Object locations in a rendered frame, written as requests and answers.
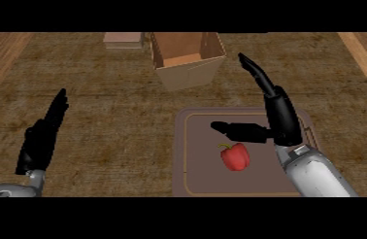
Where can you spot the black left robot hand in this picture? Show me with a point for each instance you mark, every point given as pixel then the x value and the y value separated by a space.
pixel 42 142

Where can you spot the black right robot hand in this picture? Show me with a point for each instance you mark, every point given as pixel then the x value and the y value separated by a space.
pixel 282 119

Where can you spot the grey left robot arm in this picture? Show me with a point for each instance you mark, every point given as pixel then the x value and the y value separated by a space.
pixel 26 184

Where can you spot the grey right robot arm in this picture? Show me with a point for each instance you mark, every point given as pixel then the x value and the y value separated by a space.
pixel 313 171

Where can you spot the red bell pepper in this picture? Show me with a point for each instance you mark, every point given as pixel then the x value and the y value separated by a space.
pixel 235 157

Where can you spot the brown tray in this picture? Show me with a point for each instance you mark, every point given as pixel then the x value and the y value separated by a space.
pixel 229 181

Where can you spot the open cardboard box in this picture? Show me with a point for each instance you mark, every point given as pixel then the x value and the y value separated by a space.
pixel 186 63

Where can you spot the small pale brown block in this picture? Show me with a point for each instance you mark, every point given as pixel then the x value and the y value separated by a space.
pixel 123 40

